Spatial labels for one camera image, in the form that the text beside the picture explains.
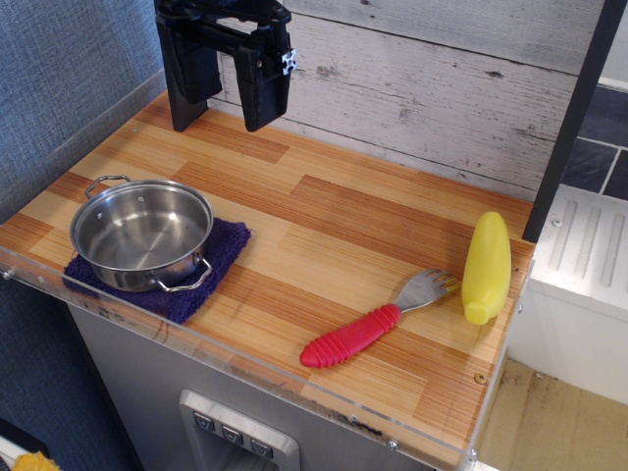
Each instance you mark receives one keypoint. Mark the red handled metal fork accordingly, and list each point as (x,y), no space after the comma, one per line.
(335,347)

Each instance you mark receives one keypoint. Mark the black post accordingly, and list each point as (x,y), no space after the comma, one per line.
(604,33)
(183,113)

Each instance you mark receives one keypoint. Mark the yellow plastic bottle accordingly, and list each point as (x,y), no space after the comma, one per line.
(487,271)

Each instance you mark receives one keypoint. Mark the black right post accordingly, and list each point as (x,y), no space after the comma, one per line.
(604,33)

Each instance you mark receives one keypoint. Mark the black left post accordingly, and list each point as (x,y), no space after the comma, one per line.
(183,113)

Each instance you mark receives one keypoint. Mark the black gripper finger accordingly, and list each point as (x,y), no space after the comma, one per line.
(263,86)
(196,69)

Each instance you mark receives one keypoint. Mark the yellow object bottom left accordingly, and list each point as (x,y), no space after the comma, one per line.
(34,462)

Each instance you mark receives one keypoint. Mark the white ribbed appliance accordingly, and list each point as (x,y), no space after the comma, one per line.
(572,317)

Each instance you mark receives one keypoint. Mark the purple cloth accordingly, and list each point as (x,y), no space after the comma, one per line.
(225,244)

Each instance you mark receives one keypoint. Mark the stainless steel pot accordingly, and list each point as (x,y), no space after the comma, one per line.
(144,235)

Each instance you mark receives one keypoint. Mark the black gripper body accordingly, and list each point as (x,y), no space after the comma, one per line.
(258,28)

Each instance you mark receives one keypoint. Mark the grey cabinet front panel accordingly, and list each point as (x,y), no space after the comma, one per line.
(191,403)

